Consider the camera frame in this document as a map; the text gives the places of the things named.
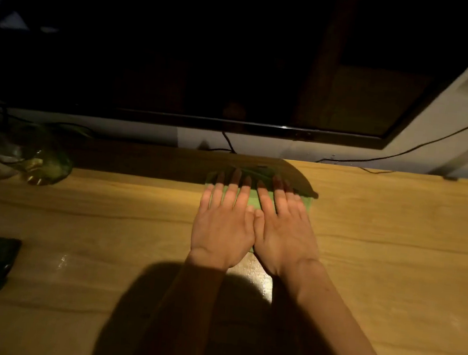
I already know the person's left hand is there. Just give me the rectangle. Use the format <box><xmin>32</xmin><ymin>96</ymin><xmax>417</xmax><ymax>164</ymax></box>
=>
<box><xmin>186</xmin><ymin>164</ymin><xmax>263</xmax><ymax>275</ymax></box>

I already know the person's right hand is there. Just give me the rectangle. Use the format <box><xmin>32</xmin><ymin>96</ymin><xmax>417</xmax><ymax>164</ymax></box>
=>
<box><xmin>247</xmin><ymin>172</ymin><xmax>331</xmax><ymax>283</ymax></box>

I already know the green paper sheet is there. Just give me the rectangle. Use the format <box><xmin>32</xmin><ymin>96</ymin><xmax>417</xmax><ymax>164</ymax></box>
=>
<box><xmin>197</xmin><ymin>159</ymin><xmax>322</xmax><ymax>260</ymax></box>

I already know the person's right forearm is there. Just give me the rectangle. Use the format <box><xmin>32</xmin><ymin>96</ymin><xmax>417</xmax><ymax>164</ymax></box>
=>
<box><xmin>272</xmin><ymin>256</ymin><xmax>418</xmax><ymax>355</ymax></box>

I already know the person's left forearm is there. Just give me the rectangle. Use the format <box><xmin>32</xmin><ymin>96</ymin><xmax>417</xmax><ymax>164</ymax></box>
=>
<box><xmin>129</xmin><ymin>252</ymin><xmax>230</xmax><ymax>355</ymax></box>

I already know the black flat screen television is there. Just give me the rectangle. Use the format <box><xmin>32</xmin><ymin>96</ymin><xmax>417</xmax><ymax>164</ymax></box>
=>
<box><xmin>0</xmin><ymin>0</ymin><xmax>468</xmax><ymax>161</ymax></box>

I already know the green glass ashtray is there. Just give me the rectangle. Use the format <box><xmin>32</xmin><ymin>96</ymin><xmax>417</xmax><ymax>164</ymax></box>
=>
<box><xmin>5</xmin><ymin>120</ymin><xmax>79</xmax><ymax>190</ymax></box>

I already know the short black cable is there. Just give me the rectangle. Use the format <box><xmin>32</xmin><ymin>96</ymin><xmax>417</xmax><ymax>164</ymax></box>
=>
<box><xmin>197</xmin><ymin>128</ymin><xmax>240</xmax><ymax>155</ymax></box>

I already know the long black cable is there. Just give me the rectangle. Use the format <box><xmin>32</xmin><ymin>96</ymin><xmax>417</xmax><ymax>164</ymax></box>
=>
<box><xmin>314</xmin><ymin>91</ymin><xmax>468</xmax><ymax>185</ymax></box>

